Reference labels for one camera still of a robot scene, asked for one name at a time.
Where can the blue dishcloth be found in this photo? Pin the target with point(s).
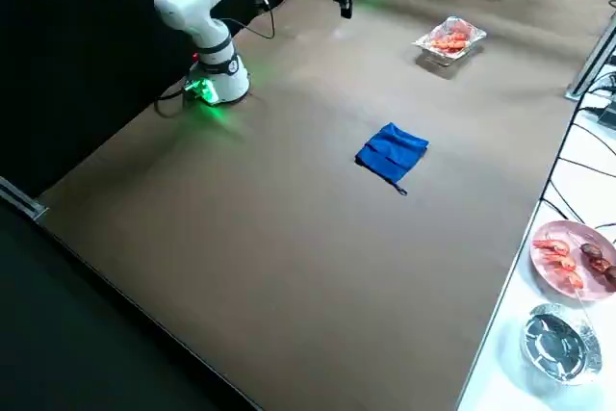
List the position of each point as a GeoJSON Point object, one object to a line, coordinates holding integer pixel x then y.
{"type": "Point", "coordinates": [392, 153]}

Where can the aluminium profile post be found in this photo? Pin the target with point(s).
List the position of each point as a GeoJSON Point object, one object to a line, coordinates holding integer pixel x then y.
{"type": "Point", "coordinates": [589, 64]}

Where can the aluminium frame rail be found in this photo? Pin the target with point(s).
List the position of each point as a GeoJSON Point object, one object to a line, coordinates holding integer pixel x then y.
{"type": "Point", "coordinates": [24, 199]}

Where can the rectangular aluminum foil pan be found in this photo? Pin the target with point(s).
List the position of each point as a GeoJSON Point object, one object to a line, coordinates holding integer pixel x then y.
{"type": "Point", "coordinates": [447, 56]}

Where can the dark meat skewer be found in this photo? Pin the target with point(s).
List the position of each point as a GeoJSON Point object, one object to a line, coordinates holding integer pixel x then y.
{"type": "Point", "coordinates": [594, 257]}

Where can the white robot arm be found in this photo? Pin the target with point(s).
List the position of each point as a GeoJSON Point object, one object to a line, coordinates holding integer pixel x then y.
{"type": "Point", "coordinates": [207, 31]}

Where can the round aluminum foil pan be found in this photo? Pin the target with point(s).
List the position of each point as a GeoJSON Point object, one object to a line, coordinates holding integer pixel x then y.
{"type": "Point", "coordinates": [560, 343]}

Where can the pink plate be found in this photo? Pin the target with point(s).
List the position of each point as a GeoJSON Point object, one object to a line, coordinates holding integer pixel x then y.
{"type": "Point", "coordinates": [592, 293]}

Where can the black power adapter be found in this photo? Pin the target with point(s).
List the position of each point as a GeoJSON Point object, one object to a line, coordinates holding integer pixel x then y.
{"type": "Point", "coordinates": [607, 117]}

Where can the orange shrimp skewer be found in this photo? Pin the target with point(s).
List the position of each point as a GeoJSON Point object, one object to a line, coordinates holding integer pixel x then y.
{"type": "Point", "coordinates": [558, 257]}
{"type": "Point", "coordinates": [450, 41]}

